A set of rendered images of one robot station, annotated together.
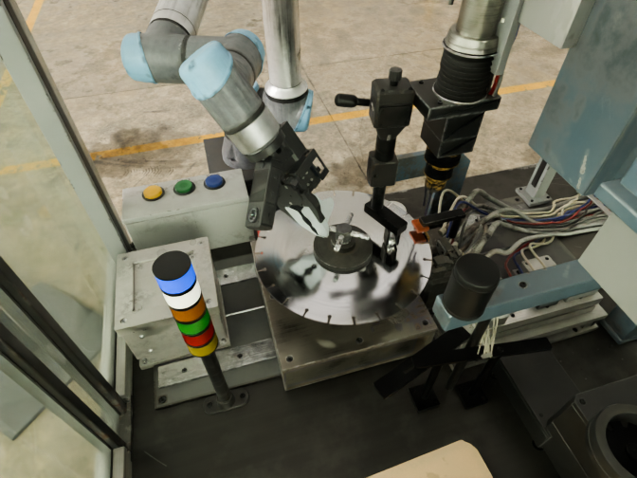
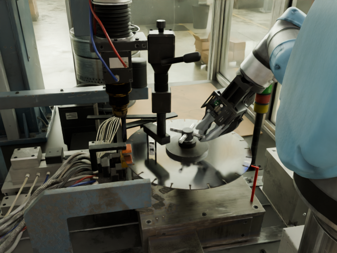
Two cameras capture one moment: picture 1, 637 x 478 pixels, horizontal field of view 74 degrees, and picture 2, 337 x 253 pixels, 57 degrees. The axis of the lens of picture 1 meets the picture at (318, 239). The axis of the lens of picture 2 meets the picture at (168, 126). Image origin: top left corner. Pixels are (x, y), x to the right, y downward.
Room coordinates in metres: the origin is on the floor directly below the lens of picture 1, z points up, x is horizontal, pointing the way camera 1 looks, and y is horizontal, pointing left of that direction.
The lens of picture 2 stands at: (1.22, -0.04, 1.39)
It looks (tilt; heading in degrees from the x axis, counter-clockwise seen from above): 28 degrees down; 185
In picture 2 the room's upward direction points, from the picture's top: 1 degrees clockwise
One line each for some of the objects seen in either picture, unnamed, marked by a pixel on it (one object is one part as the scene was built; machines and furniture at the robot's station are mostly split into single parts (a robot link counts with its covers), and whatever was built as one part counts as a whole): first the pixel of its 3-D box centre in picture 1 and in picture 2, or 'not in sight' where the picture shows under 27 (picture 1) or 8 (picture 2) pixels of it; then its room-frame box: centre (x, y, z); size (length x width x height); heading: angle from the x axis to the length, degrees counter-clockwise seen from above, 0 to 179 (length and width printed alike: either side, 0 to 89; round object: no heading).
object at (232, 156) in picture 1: (245, 140); not in sight; (1.10, 0.22, 0.80); 0.15 x 0.15 x 0.10
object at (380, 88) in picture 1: (387, 132); (161, 69); (0.57, -0.11, 1.17); 0.06 x 0.05 x 0.20; 97
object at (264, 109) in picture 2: (201, 339); (261, 106); (0.32, 0.17, 0.98); 0.05 x 0.04 x 0.03; 16
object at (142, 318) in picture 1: (174, 302); (306, 185); (0.49, 0.29, 0.82); 0.18 x 0.18 x 0.15; 16
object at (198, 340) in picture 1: (196, 327); (262, 96); (0.32, 0.17, 1.02); 0.05 x 0.04 x 0.03; 16
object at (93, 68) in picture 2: not in sight; (108, 68); (-0.16, -0.43, 0.93); 0.31 x 0.31 x 0.36
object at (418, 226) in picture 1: (436, 229); (111, 156); (0.58, -0.23, 0.95); 0.10 x 0.03 x 0.07; 106
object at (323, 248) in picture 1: (342, 243); (187, 143); (0.53, -0.05, 0.96); 0.11 x 0.11 x 0.03
